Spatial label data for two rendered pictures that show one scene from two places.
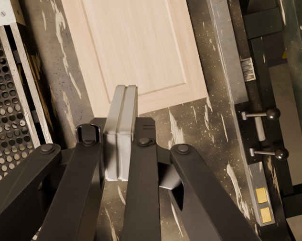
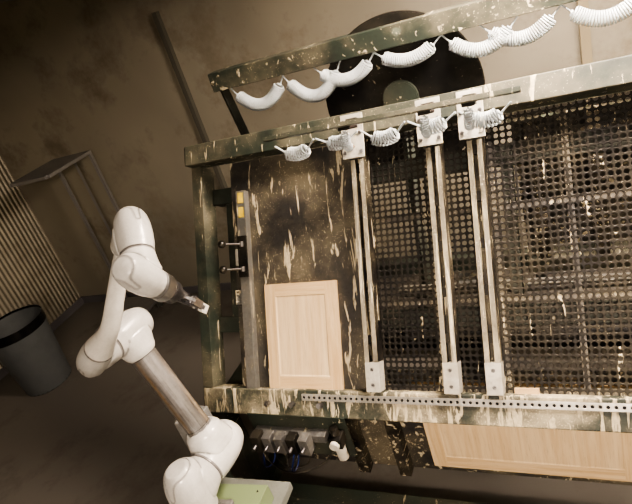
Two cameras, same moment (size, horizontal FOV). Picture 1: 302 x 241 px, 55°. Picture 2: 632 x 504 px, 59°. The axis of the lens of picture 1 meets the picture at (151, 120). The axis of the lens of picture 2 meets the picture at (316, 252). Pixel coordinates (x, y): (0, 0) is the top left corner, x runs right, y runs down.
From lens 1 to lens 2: 1.81 m
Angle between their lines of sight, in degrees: 27
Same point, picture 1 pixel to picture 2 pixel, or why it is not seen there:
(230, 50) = (246, 311)
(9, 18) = (368, 365)
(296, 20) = (209, 321)
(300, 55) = (210, 299)
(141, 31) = (296, 337)
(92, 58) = (329, 327)
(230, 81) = (249, 292)
